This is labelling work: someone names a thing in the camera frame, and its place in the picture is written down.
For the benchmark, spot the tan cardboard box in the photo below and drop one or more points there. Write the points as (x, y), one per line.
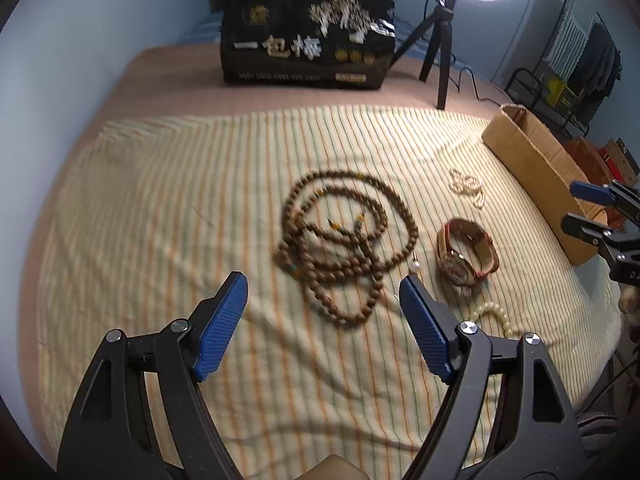
(619, 145)

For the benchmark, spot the striped yellow blanket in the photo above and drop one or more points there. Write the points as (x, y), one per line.
(175, 200)

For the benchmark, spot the orange patterned cloth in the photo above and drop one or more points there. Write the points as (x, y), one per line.
(587, 160)

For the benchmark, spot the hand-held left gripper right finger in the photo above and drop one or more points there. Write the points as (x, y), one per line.
(425, 325)

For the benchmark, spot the yellow crate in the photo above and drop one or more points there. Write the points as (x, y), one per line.
(557, 91)

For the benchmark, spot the long red box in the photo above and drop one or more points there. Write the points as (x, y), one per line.
(625, 170)

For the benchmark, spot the dark hanging clothes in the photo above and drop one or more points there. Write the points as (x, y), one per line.
(597, 75)

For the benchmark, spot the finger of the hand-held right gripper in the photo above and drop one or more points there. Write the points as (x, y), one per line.
(582, 227)
(590, 191)

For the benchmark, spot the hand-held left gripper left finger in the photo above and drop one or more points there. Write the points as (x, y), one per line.
(222, 325)

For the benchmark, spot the pearl earring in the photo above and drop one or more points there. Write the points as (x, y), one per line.
(415, 266)

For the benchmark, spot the black printed bag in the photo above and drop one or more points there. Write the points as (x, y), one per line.
(280, 25)

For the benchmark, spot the black clothes rack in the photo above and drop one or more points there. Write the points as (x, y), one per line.
(522, 82)

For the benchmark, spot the striped hanging cloth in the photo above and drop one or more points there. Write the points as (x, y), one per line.
(572, 35)

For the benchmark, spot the black tripod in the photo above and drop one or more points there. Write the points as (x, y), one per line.
(445, 50)

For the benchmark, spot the brown bed sheet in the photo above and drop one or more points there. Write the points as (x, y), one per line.
(175, 75)

